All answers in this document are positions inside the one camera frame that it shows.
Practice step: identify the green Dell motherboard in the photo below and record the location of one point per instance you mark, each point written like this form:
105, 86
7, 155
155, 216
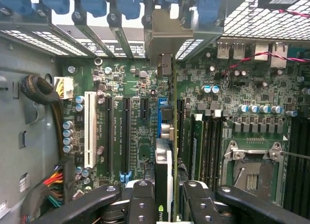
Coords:
193, 83

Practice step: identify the blue slot clip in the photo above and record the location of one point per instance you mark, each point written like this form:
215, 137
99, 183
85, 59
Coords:
17, 2
94, 3
57, 2
208, 8
129, 4

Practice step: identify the white expansion slot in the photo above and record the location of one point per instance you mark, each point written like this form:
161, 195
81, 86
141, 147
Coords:
90, 129

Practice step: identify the silver network port block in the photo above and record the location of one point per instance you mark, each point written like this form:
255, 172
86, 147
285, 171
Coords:
261, 52
279, 56

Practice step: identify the white power connector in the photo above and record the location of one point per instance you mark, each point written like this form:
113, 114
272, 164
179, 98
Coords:
66, 87

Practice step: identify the CPU socket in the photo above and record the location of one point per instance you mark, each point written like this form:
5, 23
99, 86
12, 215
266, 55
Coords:
252, 179

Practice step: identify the blue expansion slot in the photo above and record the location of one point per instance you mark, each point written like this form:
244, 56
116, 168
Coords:
160, 112

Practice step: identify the short black expansion slot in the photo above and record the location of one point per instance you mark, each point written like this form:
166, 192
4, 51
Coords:
144, 108

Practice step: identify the black open PC case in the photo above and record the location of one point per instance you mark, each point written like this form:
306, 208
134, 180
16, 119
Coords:
24, 64

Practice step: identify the black RAM slot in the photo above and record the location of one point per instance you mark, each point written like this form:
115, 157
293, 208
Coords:
304, 161
219, 148
207, 148
213, 148
293, 161

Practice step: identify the silver USB port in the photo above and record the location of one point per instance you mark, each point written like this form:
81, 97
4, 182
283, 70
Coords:
238, 50
223, 50

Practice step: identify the silver socket locking lever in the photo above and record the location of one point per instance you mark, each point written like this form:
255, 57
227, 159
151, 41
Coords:
295, 155
241, 175

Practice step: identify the long black expansion slot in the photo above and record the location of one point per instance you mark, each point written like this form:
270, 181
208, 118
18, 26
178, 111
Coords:
180, 112
109, 136
126, 136

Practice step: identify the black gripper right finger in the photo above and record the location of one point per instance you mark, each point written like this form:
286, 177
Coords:
201, 207

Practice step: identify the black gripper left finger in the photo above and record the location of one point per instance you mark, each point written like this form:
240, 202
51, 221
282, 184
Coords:
141, 207

